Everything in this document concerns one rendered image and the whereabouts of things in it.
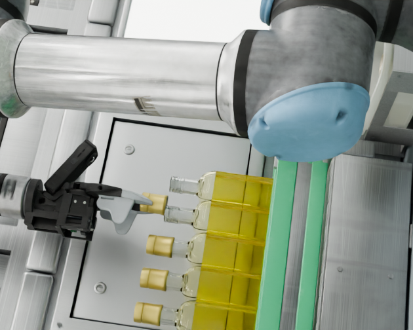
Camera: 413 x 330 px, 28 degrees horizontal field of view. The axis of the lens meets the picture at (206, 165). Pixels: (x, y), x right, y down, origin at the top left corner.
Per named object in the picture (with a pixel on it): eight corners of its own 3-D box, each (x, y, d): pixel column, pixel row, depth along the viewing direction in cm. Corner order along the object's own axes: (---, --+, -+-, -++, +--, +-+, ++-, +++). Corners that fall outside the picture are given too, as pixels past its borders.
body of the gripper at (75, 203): (96, 242, 144) (28, 232, 144) (105, 196, 147) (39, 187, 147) (90, 228, 137) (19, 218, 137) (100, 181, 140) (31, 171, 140)
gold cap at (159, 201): (168, 199, 145) (143, 195, 145) (168, 192, 141) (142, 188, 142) (164, 218, 143) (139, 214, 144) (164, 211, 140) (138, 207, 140)
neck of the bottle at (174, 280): (183, 277, 139) (155, 272, 139) (183, 272, 136) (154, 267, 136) (180, 294, 138) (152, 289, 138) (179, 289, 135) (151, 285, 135)
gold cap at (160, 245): (175, 241, 142) (149, 237, 142) (174, 234, 138) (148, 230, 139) (171, 260, 140) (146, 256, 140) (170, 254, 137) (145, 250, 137)
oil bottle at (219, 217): (315, 225, 144) (195, 208, 145) (320, 213, 139) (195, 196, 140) (313, 255, 142) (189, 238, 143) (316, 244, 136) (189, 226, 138)
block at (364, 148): (365, 162, 140) (324, 156, 140) (376, 137, 131) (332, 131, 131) (364, 181, 138) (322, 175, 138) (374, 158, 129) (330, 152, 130)
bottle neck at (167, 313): (177, 310, 137) (149, 306, 137) (177, 306, 134) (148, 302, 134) (174, 328, 135) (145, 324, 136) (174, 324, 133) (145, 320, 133)
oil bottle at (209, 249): (312, 256, 142) (189, 239, 143) (316, 246, 137) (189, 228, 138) (309, 288, 139) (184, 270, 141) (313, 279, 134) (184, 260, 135)
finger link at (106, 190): (124, 205, 141) (77, 201, 143) (126, 195, 142) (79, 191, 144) (118, 194, 137) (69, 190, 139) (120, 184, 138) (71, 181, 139)
